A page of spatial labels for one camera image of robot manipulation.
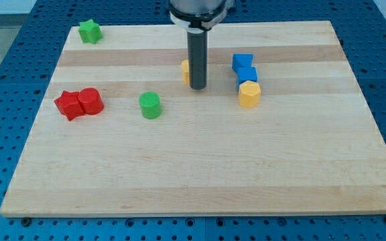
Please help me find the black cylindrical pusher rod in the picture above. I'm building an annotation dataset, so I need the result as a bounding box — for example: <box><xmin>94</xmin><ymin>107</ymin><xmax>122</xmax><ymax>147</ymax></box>
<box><xmin>187</xmin><ymin>32</ymin><xmax>208</xmax><ymax>90</ymax></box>

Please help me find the yellow heart block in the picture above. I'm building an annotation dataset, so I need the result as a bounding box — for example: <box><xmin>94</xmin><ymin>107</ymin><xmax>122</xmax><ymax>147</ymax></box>
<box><xmin>181</xmin><ymin>60</ymin><xmax>190</xmax><ymax>85</ymax></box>

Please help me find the blue triangle block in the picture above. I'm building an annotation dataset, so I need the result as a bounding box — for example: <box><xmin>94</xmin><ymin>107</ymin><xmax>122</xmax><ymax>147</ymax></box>
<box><xmin>232</xmin><ymin>53</ymin><xmax>253</xmax><ymax>73</ymax></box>

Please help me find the blue cube block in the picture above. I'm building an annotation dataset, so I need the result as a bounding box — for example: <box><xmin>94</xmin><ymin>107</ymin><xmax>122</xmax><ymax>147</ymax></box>
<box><xmin>236</xmin><ymin>66</ymin><xmax>258</xmax><ymax>90</ymax></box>

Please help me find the yellow hexagon block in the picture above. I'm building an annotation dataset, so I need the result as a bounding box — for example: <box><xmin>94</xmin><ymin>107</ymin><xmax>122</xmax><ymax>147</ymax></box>
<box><xmin>238</xmin><ymin>80</ymin><xmax>261</xmax><ymax>108</ymax></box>

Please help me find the green cylinder block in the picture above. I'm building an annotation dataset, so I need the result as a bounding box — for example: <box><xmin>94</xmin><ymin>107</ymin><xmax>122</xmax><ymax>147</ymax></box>
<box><xmin>139</xmin><ymin>92</ymin><xmax>162</xmax><ymax>119</ymax></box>

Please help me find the green star block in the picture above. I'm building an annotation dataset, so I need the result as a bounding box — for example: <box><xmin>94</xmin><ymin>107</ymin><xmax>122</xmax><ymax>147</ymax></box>
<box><xmin>78</xmin><ymin>19</ymin><xmax>103</xmax><ymax>44</ymax></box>

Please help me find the red cylinder block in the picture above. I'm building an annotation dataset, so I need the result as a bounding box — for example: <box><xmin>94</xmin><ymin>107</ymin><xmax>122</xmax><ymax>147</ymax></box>
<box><xmin>78</xmin><ymin>88</ymin><xmax>104</xmax><ymax>115</ymax></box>

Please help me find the red star block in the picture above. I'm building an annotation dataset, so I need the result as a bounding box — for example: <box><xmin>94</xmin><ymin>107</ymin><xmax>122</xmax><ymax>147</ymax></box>
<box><xmin>54</xmin><ymin>90</ymin><xmax>85</xmax><ymax>121</ymax></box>

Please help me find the wooden board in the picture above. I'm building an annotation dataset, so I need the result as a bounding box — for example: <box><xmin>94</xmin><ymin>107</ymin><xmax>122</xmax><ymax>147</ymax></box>
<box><xmin>0</xmin><ymin>21</ymin><xmax>386</xmax><ymax>218</ymax></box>

